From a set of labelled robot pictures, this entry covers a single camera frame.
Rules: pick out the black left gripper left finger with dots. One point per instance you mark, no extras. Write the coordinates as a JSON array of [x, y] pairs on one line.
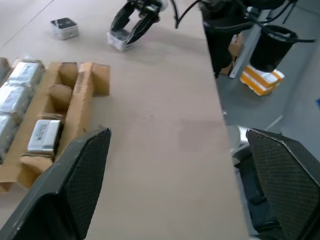
[[50, 200]]

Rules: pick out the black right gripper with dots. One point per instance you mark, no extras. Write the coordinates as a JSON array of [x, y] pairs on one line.
[[146, 7]]

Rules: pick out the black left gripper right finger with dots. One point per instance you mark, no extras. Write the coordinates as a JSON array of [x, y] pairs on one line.
[[290, 180]]

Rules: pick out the silver camera with black top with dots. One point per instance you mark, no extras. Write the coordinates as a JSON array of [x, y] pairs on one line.
[[64, 28], [117, 41]]

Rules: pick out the cardboard divider tray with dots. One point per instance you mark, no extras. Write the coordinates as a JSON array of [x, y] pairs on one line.
[[80, 100]]

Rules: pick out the brown cardboard box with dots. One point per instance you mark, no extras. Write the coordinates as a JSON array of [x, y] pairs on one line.
[[235, 50]]

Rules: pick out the silver round robot part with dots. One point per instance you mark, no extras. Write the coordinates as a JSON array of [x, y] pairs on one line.
[[235, 140]]

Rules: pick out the blue object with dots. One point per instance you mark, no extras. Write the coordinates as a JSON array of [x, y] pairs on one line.
[[318, 103]]

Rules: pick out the black robot body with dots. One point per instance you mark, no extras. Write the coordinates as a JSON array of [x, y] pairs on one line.
[[220, 37]]

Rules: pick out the orange and white box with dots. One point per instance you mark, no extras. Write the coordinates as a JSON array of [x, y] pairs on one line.
[[260, 81]]

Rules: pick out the black waste bin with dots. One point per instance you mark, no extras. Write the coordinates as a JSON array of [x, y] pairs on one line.
[[271, 52]]

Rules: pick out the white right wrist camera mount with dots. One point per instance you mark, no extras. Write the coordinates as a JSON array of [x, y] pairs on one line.
[[163, 4]]

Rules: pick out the grey metal post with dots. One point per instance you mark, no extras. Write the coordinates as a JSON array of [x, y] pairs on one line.
[[246, 47]]

